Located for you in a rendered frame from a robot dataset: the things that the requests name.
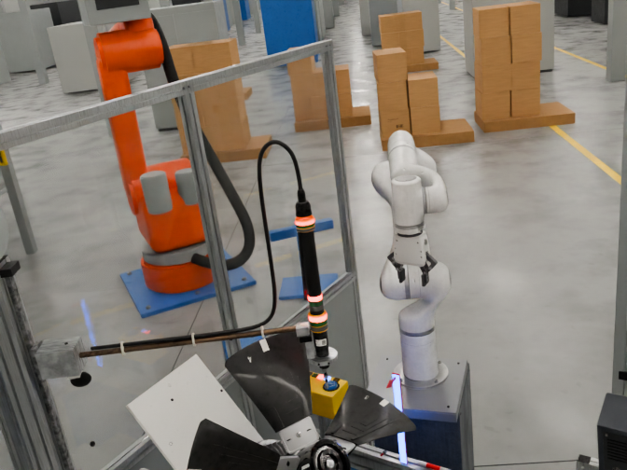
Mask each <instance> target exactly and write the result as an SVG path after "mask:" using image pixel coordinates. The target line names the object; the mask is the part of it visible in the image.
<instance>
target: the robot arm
mask: <svg viewBox="0 0 627 470"><path fill-rule="evenodd" d="M387 150H388V161H383V162H380V163H378V164H377V165H376V166H375V167H374V168H373V170H372V173H371V183H372V185H373V187H374V188H375V190H376V191H377V192H378V193H379V194H380V195H381V196H382V197H383V198H384V199H385V200H386V201H387V202H388V203H389V205H390V207H391V210H392V216H393V229H394V237H393V244H392V248H391V251H390V254H389V256H388V257H387V260H386V262H385V264H384V266H383V270H382V273H381V275H380V290H381V292H382V293H383V295H384V296H385V297H387V298H389V299H393V300H401V299H412V298H419V299H418V300H417V301H415V302H413V303H412V304H411V305H409V306H407V307H405V308H404V309H403V310H401V311H400V313H399V316H398V323H399V334H400V343H401V353H402V362H401V363H400V364H398V365H397V366H396V368H395V370H394V373H397V374H400V383H401V386H404V387H406V388H409V389H414V390H425V389H430V388H434V387H437V386H439V385H441V384H442V383H443V382H444V381H446V380H447V378H448V375H449V374H448V368H447V367H446V365H444V364H443V363H442V362H441V361H439V360H438V359H437V346H436V333H435V310H436V308H437V306H438V305H439V304H440V302H441V301H442V300H443V299H444V298H445V297H446V296H447V294H448V292H449V290H450V288H451V285H452V276H451V272H450V271H449V269H448V268H447V266H446V265H445V264H443V263H441V262H438V261H437V260H436V259H435V258H434V257H433V256H432V255H430V249H429V243H428V238H427V236H426V233H425V231H423V228H425V224H424V214H433V213H439V212H442V211H444V210H446V208H447V207H448V203H449V202H448V194H447V189H446V186H445V184H444V182H443V180H442V178H441V177H440V175H439V174H438V167H437V164H436V162H435V161H434V160H433V159H432V158H431V157H430V156H429V155H428V154H427V153H425V152H424V151H423V150H421V149H419V148H417V147H416V146H415V143H414V140H413V138H412V136H411V135H410V134H409V133H408V132H407V131H395V132H394V133H393V134H392V135H391V136H390V137H389V140H388V144H387Z"/></svg>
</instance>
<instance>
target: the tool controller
mask: <svg viewBox="0 0 627 470"><path fill-rule="evenodd" d="M597 444H598V463H599V470H627V396H623V395H618V394H611V393H606V396H605V399H604V403H603V405H602V408H601V412H600V415H599V419H598V422H597Z"/></svg>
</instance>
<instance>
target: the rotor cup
mask: <svg viewBox="0 0 627 470"><path fill-rule="evenodd" d="M290 455H300V461H299V464H298V467H297V470H302V468H301V467H302V466H304V465H306V464H309V467H307V468H305V469H303V470H351V464H350V460H349V457H348V455H347V453H346V451H345V449H344V448H343V447H342V446H341V445H340V444H339V443H338V442H336V441H334V440H332V439H321V440H318V441H316V442H315V443H313V444H312V445H310V446H309V447H307V448H303V449H300V450H298V451H296V452H294V453H292V454H290ZM328 459H331V460H333V462H334V466H333V467H332V468H330V467H328V466H327V460H328Z"/></svg>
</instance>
